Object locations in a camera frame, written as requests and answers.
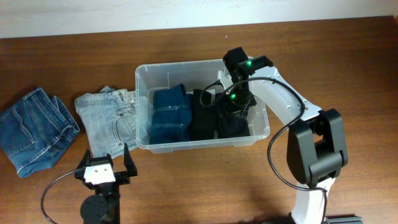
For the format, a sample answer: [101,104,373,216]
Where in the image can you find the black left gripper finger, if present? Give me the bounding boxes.
[124,143,137,174]
[77,149,91,169]

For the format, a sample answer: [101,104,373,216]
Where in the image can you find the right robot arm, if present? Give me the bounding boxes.
[222,47,363,224]

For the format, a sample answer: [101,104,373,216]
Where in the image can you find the light blue jeans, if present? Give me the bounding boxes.
[75,86,137,158]

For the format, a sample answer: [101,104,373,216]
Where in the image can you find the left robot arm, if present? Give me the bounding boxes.
[74,144,137,224]

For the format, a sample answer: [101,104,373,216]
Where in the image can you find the black garment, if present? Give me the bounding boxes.
[190,89,218,141]

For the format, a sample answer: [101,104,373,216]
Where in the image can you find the dark navy garment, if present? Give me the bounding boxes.
[215,96,250,139]

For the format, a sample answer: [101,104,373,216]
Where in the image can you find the clear plastic storage container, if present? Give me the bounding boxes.
[135,59,271,154]

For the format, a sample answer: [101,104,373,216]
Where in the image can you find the teal blue garment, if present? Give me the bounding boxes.
[149,83,193,144]

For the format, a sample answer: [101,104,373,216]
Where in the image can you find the dark blue folded jeans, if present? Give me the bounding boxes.
[1,88,80,178]

